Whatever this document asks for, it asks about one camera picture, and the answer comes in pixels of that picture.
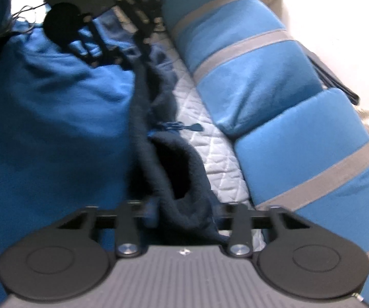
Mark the blue fleece jacket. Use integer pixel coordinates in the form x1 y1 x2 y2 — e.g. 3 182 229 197
0 0 234 308

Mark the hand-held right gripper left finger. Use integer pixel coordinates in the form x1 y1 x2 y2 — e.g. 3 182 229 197
57 198 160 258

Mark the grey-blue folded garment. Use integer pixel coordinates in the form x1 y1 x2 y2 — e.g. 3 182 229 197
309 55 360 105

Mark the blue grey-striped pillow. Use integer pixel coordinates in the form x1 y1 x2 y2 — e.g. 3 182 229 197
234 88 369 308
160 0 327 139

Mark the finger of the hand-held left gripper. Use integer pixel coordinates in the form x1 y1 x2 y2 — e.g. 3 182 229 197
115 0 159 52
75 21 132 72

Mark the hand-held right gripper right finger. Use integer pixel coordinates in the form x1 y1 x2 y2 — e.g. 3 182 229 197
215 204 313 258

